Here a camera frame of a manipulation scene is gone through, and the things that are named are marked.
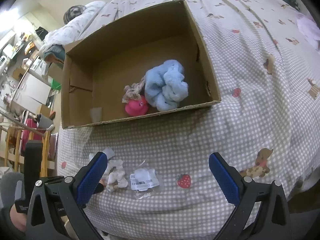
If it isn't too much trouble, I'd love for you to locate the person's left hand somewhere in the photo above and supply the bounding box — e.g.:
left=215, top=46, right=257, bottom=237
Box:
left=10, top=205, right=27, bottom=232

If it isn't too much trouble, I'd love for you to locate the wooden chair with red cushion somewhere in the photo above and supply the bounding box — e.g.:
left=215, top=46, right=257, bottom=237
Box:
left=1, top=109, right=56, bottom=176

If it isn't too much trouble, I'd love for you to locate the clear bag with label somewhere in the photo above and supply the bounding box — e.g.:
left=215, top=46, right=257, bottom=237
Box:
left=129, top=159, right=163, bottom=200

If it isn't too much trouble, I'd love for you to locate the white washing machine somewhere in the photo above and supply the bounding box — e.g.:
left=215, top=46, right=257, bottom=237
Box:
left=28, top=56, right=50, bottom=78

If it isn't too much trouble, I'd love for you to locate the beige lace-trimmed scrunchie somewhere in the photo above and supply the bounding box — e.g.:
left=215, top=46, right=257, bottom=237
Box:
left=122, top=77, right=145, bottom=103

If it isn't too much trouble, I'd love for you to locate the pink rubber duck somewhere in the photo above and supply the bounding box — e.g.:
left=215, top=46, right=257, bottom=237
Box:
left=125, top=95, right=149, bottom=116

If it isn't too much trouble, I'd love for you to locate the brown cardboard box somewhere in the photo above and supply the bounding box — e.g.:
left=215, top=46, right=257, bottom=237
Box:
left=61, top=0, right=221, bottom=128

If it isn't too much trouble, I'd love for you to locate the green bag on floor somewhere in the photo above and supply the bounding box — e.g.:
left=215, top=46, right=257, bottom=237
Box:
left=51, top=79, right=61, bottom=91

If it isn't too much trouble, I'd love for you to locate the light blue fluffy scrunchie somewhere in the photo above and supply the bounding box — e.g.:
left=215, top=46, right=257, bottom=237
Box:
left=144, top=60, right=189, bottom=112

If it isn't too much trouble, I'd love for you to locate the dog-print checked bedspread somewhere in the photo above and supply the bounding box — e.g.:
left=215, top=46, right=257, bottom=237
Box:
left=40, top=0, right=319, bottom=239

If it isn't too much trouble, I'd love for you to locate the cream floral scrunchie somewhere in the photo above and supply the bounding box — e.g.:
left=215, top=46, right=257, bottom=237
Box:
left=104, top=159, right=129, bottom=192

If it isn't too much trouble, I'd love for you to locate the grey knitted hat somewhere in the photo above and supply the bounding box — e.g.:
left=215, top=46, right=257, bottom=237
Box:
left=63, top=5, right=86, bottom=24

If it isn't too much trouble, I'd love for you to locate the pink crumpled cloth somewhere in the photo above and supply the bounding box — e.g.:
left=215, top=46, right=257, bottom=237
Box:
left=296, top=13, right=319, bottom=52

